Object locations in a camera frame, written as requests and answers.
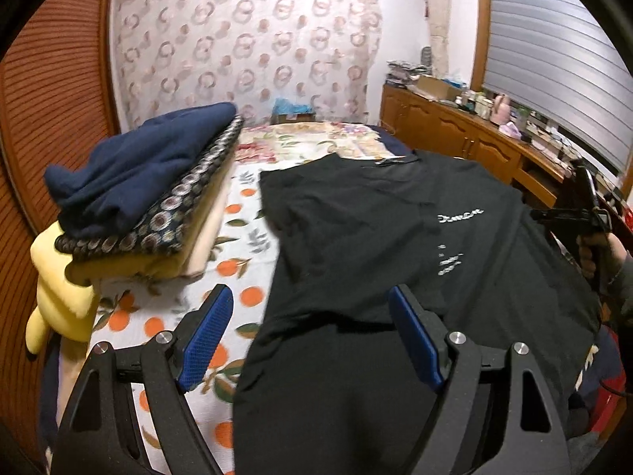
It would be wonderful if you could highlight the cream lace curtain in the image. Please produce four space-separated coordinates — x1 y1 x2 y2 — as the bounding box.
424 0 453 79

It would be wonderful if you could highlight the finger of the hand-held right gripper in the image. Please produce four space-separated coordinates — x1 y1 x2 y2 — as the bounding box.
531 209 569 226

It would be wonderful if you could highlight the navy blanket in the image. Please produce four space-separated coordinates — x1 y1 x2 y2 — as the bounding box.
370 125 417 158

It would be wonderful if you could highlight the person's right hand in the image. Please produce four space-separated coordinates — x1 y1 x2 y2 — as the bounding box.
576 232 630 284

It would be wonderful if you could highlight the grey window blind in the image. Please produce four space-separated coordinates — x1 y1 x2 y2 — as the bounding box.
482 0 633 179

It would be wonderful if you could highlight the pink figurine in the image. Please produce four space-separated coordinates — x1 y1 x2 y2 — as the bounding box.
489 94 511 124

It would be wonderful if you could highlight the floral blanket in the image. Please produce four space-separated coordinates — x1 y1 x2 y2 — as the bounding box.
236 121 391 165

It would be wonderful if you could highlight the wooden cabinet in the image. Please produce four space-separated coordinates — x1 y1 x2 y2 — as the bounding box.
380 83 567 209

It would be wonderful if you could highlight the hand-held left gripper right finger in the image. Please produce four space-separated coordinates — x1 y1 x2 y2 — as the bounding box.
388 284 569 475

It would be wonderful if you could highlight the black t-shirt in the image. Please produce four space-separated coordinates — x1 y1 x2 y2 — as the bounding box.
231 151 601 475

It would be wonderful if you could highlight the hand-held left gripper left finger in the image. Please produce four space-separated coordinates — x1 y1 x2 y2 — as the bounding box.
52 283 235 475

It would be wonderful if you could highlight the ring-patterned curtain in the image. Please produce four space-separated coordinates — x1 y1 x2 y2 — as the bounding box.
111 0 384 132

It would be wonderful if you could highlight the yellow fleece blanket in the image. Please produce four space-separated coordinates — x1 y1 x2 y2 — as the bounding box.
25 222 102 355

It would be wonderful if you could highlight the blue cloth bundle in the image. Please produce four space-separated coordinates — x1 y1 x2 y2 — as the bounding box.
273 98 313 117

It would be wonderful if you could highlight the orange-print bed sheet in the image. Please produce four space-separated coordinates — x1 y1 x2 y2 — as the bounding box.
44 161 278 475

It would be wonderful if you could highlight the cardboard box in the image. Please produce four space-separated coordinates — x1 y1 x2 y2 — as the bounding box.
414 75 463 102

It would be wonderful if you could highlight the folded cream cloth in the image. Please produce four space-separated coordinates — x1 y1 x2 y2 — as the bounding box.
69 158 239 285

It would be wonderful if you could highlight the person's right forearm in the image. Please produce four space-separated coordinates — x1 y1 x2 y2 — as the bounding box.
604 251 633 328

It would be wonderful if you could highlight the folded circle-patterned cloth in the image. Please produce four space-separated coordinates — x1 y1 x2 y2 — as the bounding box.
54 115 245 260

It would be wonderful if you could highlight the stack of folded clothes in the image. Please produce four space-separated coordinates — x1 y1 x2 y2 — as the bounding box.
386 59 428 89

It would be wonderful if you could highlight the row of small bottles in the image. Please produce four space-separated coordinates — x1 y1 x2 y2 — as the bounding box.
456 90 494 118

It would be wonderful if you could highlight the folded navy garment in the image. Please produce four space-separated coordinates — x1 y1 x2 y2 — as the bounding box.
44 102 238 239

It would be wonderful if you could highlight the louvered wooden wardrobe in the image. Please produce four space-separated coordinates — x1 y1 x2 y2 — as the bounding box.
0 0 122 238

